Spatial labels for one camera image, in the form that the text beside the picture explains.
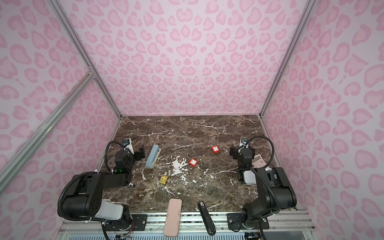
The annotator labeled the brass padlock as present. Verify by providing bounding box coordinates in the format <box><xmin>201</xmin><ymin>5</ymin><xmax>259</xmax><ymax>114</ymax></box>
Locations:
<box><xmin>157</xmin><ymin>170</ymin><xmax>169</xmax><ymax>185</ymax></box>

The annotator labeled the red padlock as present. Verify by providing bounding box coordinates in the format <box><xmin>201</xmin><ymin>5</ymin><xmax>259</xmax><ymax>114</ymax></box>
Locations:
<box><xmin>186</xmin><ymin>154</ymin><xmax>199</xmax><ymax>168</ymax></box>
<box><xmin>212</xmin><ymin>146</ymin><xmax>221</xmax><ymax>155</ymax></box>

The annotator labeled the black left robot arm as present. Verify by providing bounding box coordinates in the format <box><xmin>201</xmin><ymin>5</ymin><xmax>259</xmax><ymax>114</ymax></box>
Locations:
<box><xmin>58</xmin><ymin>148</ymin><xmax>146</xmax><ymax>228</ymax></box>

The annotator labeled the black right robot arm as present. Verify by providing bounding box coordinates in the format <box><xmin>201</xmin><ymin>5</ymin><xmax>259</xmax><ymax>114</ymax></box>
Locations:
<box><xmin>230</xmin><ymin>147</ymin><xmax>297</xmax><ymax>228</ymax></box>

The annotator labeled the blue grey stapler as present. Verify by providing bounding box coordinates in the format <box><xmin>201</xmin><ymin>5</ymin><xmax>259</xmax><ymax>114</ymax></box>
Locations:
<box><xmin>146</xmin><ymin>145</ymin><xmax>161</xmax><ymax>169</ymax></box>

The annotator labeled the pink calculator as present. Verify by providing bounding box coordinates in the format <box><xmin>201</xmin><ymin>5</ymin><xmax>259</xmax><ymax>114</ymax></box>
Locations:
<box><xmin>252</xmin><ymin>154</ymin><xmax>267</xmax><ymax>168</ymax></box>

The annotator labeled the black stapler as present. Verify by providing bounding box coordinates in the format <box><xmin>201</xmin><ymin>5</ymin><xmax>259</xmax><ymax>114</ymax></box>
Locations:
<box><xmin>197</xmin><ymin>201</ymin><xmax>216</xmax><ymax>236</ymax></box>

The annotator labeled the pink rectangular case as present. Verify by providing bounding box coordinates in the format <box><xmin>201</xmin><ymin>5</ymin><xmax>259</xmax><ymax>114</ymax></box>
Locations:
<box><xmin>163</xmin><ymin>199</ymin><xmax>182</xmax><ymax>238</ymax></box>

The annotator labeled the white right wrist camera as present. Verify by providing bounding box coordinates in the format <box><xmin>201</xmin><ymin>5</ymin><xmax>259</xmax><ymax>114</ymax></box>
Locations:
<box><xmin>240</xmin><ymin>137</ymin><xmax>249</xmax><ymax>148</ymax></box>

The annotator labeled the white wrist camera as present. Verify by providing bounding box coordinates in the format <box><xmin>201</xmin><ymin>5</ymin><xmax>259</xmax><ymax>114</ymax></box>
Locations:
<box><xmin>240</xmin><ymin>137</ymin><xmax>249</xmax><ymax>148</ymax></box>
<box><xmin>122</xmin><ymin>138</ymin><xmax>134</xmax><ymax>155</ymax></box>

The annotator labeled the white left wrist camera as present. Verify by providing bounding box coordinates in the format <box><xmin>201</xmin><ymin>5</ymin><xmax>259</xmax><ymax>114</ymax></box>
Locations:
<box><xmin>122</xmin><ymin>138</ymin><xmax>134</xmax><ymax>155</ymax></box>

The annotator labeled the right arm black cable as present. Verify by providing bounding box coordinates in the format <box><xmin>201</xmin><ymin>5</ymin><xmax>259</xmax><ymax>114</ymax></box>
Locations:
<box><xmin>244</xmin><ymin>136</ymin><xmax>275</xmax><ymax>169</ymax></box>

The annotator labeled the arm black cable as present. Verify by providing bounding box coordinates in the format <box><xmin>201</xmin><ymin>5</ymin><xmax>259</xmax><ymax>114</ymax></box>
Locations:
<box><xmin>244</xmin><ymin>136</ymin><xmax>275</xmax><ymax>169</ymax></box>
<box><xmin>104</xmin><ymin>140</ymin><xmax>127</xmax><ymax>173</ymax></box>

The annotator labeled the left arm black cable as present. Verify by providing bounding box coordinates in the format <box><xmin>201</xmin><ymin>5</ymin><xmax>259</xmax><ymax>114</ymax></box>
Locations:
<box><xmin>104</xmin><ymin>140</ymin><xmax>127</xmax><ymax>173</ymax></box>

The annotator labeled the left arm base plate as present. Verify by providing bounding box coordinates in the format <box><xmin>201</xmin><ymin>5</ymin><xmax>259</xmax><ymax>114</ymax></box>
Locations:
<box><xmin>105</xmin><ymin>214</ymin><xmax>148</xmax><ymax>232</ymax></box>

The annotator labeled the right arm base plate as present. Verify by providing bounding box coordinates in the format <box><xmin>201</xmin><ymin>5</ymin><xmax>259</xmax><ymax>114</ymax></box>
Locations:
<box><xmin>226</xmin><ymin>213</ymin><xmax>260</xmax><ymax>232</ymax></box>

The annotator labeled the aluminium front rail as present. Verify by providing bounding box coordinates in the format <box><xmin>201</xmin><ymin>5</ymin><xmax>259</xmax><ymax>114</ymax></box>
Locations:
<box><xmin>56</xmin><ymin>210</ymin><xmax>319</xmax><ymax>240</ymax></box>

